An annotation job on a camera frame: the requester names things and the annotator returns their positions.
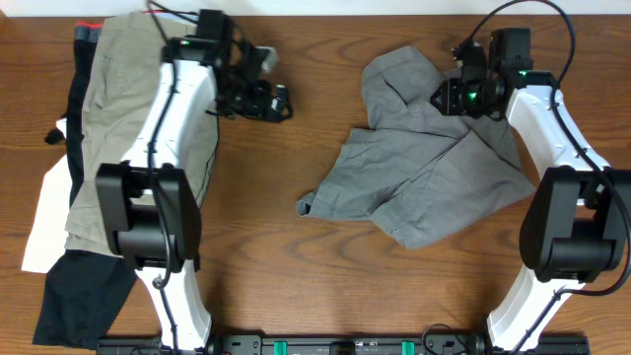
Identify grey shorts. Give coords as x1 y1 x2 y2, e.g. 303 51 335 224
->
296 46 535 249

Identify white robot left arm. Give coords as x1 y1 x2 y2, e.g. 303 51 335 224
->
96 9 294 354

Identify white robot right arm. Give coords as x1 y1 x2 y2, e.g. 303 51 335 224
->
430 28 630 354

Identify khaki beige shorts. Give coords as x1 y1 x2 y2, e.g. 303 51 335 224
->
63 12 221 257

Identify white garment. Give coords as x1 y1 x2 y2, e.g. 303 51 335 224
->
21 117 74 275

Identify black garment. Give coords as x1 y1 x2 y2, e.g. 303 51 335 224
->
33 22 136 350

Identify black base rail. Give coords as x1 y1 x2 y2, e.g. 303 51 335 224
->
96 331 592 355

